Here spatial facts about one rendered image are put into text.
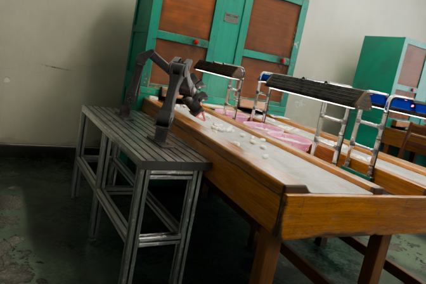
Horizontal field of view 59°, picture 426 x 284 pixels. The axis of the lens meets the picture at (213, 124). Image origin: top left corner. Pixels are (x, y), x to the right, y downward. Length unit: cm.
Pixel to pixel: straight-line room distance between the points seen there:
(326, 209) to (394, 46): 361
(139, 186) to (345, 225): 81
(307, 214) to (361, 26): 438
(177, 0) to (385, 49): 278
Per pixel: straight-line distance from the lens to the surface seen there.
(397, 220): 168
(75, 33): 354
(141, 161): 155
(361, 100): 145
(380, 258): 180
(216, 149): 167
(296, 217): 130
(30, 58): 350
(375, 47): 496
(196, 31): 297
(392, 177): 190
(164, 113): 185
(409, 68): 495
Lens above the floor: 110
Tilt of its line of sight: 9 degrees down
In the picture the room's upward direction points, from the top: 11 degrees clockwise
